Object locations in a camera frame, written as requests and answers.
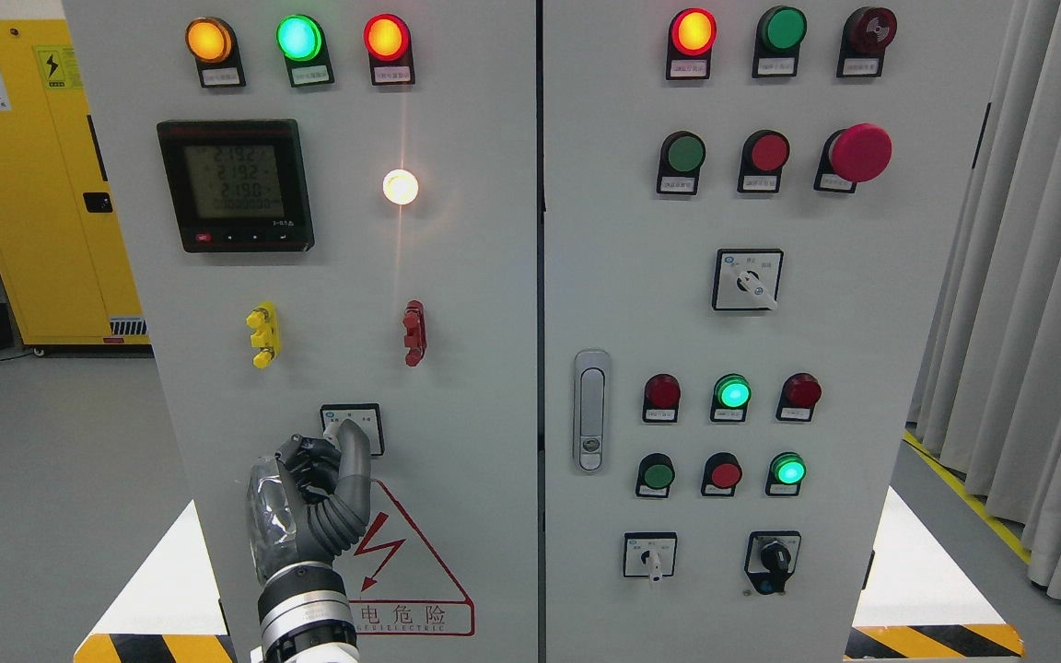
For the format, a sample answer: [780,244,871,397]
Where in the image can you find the red electric hazard warning sticker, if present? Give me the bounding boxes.
[336,479,475,636]

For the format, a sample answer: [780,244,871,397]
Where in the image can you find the green unlit indicator lamp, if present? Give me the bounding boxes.
[751,6,808,78]

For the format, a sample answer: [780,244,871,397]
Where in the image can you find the white rotary selector switch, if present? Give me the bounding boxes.
[319,403,386,458]
[622,531,678,582]
[711,249,785,313]

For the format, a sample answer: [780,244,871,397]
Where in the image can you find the silver cabinet door handle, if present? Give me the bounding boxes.
[572,349,612,473]

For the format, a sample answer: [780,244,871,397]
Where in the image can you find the dark red indicator lamp right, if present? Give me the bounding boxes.
[775,372,822,423]

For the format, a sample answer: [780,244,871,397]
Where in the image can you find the white rotary selector switch bottom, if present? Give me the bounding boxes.
[622,531,678,582]

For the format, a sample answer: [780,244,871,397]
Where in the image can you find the red terminal connector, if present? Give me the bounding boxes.
[402,299,428,366]

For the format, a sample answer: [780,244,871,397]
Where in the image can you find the green push button upper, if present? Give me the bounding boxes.
[654,130,706,196]

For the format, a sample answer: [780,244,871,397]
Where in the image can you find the red push button upper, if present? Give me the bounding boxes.
[737,129,790,194]

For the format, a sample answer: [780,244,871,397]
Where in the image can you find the green lit push button lower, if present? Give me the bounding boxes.
[764,450,807,498]

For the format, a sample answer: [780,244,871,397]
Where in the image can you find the small clear light bulb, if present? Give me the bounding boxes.
[380,169,420,206]

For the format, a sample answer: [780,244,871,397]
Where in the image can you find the green lit indicator lamp middle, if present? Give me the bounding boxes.
[708,373,752,424]

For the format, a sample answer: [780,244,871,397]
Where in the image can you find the dark red indicator lamp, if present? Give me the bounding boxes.
[641,373,682,425]
[775,372,822,423]

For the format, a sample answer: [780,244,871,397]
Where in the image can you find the grey electrical control cabinet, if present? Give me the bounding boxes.
[64,1,1014,662]

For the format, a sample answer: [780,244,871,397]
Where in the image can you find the red push button lower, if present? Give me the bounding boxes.
[700,452,742,498]

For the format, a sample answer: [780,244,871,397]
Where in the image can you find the green lit indicator lamp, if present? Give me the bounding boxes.
[276,14,335,87]
[708,373,752,424]

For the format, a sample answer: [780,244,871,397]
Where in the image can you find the red-orange indicator lamp right door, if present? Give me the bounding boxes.
[665,7,718,81]

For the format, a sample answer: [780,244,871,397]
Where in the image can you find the red-orange indicator lamp left door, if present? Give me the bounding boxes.
[363,13,415,87]

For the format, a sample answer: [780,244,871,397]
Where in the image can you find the red push button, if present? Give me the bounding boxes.
[737,129,790,194]
[700,452,742,498]

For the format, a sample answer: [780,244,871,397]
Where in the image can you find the yellow terminal connector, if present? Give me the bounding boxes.
[245,299,281,369]

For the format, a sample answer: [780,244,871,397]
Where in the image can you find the grey curtain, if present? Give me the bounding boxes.
[911,1,1061,600]

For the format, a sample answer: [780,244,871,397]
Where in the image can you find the black digital power meter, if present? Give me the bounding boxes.
[157,119,315,252]

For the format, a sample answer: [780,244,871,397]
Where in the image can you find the white base platform hazard stripes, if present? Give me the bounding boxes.
[73,491,1026,662]

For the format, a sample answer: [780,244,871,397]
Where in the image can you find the dark red buzzer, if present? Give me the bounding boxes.
[836,6,898,78]

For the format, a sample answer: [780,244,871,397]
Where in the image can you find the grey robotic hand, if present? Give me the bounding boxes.
[247,421,371,585]

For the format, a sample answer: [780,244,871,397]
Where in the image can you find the black knob selector switch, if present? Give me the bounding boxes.
[744,531,801,596]

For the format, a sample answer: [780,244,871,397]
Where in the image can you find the red emergency stop mushroom button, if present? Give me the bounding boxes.
[813,122,893,194]

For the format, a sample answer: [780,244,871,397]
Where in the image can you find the orange indicator lamp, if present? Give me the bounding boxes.
[185,17,247,88]

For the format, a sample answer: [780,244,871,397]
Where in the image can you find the red-orange indicator lamp door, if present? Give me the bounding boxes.
[665,7,718,81]
[363,13,415,87]

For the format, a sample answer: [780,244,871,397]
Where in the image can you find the dark red indicator lamp left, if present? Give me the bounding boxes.
[641,373,682,425]

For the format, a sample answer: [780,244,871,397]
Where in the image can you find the yellow safety storage cabinet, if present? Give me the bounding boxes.
[0,18,150,349]

